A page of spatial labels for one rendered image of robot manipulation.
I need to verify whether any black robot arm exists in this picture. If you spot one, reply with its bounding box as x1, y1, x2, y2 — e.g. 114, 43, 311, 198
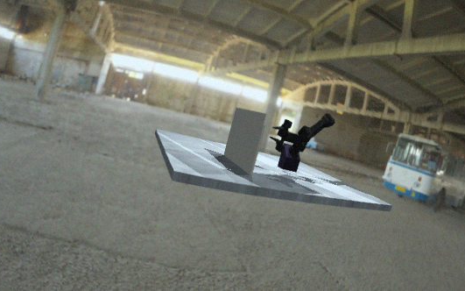
278, 113, 335, 156

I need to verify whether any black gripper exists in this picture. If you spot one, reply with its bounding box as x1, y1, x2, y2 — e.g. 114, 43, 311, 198
270, 119, 297, 153

